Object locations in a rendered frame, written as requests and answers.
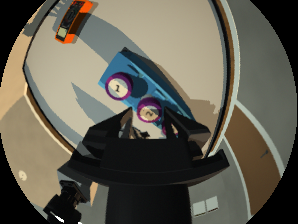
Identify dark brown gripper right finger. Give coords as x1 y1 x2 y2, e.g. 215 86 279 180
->
164 106 211 151

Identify black table edge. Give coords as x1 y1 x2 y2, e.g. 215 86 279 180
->
22 0 231 157

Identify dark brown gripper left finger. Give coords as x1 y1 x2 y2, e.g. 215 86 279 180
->
85 107 133 139

